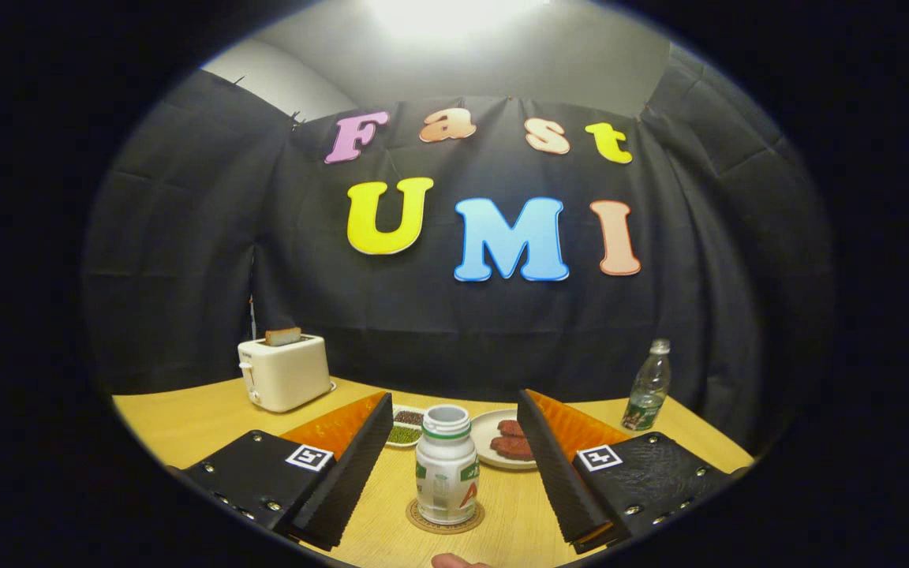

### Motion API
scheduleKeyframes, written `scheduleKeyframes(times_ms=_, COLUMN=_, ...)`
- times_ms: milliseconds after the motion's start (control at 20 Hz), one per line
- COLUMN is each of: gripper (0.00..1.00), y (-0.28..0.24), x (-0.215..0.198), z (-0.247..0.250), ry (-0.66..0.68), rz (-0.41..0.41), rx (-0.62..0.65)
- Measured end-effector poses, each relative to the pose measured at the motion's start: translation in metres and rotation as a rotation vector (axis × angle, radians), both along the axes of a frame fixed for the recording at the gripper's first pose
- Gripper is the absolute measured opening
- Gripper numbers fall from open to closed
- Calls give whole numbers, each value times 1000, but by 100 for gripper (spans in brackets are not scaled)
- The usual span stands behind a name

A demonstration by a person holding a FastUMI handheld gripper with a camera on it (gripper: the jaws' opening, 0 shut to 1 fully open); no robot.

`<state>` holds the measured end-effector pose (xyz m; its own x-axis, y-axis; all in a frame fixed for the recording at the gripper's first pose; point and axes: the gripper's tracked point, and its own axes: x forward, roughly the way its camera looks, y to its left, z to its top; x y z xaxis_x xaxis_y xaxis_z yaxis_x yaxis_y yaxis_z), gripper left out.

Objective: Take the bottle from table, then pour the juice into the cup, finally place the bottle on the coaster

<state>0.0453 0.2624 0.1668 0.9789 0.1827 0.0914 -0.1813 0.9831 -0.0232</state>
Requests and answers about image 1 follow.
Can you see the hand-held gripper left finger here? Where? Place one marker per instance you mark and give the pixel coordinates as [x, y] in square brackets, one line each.
[356, 465]

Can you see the black backdrop cloth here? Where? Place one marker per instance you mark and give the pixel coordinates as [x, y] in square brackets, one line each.
[304, 276]

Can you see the white juice bottle green label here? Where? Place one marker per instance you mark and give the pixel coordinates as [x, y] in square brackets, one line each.
[445, 465]

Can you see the wooden table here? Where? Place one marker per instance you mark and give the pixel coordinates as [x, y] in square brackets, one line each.
[186, 426]

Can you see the toast slice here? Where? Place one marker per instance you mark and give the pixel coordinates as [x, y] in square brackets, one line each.
[283, 337]

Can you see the round cork coaster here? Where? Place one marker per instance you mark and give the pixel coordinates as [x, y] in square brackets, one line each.
[417, 521]

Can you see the cream toaster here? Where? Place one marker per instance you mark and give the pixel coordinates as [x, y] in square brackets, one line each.
[285, 375]

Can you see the clear plastic water bottle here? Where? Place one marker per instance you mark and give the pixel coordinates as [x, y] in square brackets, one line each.
[646, 394]

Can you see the white round plate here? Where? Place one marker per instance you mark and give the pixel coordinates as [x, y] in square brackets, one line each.
[484, 430]

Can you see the small divided seed dish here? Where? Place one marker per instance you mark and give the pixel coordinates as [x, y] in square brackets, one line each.
[405, 432]

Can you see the red meat slice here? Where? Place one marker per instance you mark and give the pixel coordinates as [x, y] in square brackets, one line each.
[510, 428]
[511, 447]

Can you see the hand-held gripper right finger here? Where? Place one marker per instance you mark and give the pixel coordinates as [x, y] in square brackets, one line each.
[553, 465]

